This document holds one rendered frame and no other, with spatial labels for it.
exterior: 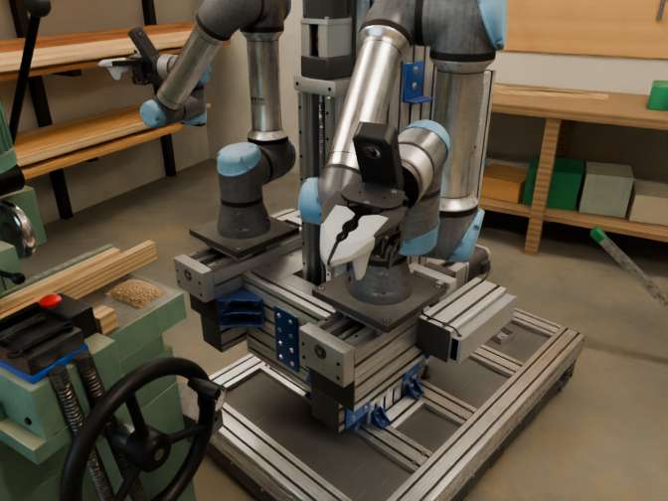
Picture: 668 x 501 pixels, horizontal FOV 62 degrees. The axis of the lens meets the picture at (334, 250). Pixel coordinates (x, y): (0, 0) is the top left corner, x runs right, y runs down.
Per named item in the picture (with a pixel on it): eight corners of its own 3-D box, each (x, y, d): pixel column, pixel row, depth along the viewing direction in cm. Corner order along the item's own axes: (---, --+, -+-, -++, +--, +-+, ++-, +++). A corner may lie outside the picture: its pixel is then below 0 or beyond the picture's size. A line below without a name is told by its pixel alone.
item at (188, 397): (200, 448, 121) (196, 420, 117) (160, 427, 127) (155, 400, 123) (226, 424, 127) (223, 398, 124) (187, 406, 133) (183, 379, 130)
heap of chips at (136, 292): (139, 308, 105) (137, 299, 104) (104, 293, 110) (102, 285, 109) (167, 291, 110) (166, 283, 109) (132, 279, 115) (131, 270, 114)
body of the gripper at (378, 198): (389, 273, 65) (418, 224, 74) (396, 210, 60) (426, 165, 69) (329, 256, 67) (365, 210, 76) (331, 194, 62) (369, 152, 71)
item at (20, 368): (33, 385, 76) (23, 352, 74) (-13, 359, 81) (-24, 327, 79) (111, 337, 86) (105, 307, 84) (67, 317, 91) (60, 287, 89)
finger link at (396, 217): (387, 251, 58) (412, 212, 64) (388, 240, 57) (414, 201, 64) (345, 241, 59) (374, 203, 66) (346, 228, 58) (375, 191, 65)
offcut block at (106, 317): (102, 335, 97) (99, 318, 95) (89, 329, 99) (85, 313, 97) (118, 325, 100) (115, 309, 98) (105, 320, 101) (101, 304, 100)
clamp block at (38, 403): (43, 443, 79) (28, 394, 75) (-11, 409, 85) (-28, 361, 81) (127, 384, 90) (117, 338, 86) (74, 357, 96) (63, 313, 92)
